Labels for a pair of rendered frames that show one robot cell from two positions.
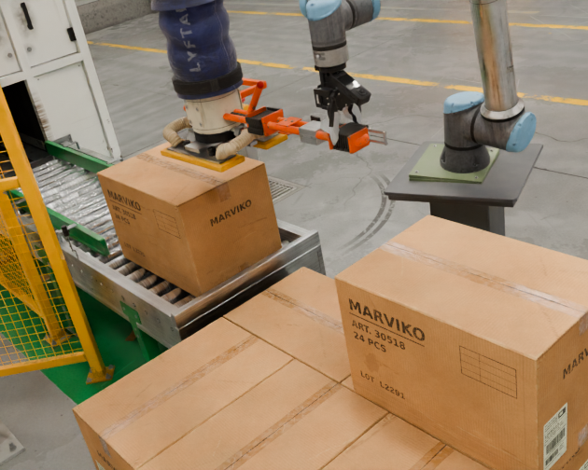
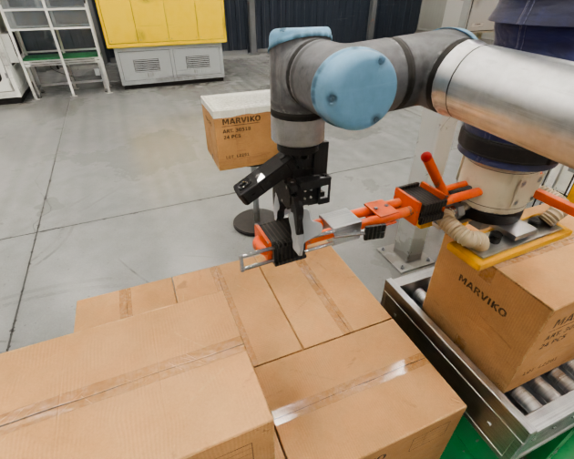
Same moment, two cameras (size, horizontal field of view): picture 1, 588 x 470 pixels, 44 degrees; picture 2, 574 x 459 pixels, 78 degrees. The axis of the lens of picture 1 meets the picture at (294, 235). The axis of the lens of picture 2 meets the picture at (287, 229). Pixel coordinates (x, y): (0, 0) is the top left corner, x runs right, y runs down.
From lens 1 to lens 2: 2.16 m
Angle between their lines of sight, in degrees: 85
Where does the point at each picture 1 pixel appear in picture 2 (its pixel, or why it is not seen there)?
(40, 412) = not seen: hidden behind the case
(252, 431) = (242, 306)
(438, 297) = (113, 341)
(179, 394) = (304, 280)
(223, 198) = (483, 276)
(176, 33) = not seen: hidden behind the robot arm
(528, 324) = (0, 384)
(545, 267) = not seen: outside the picture
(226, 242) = (460, 306)
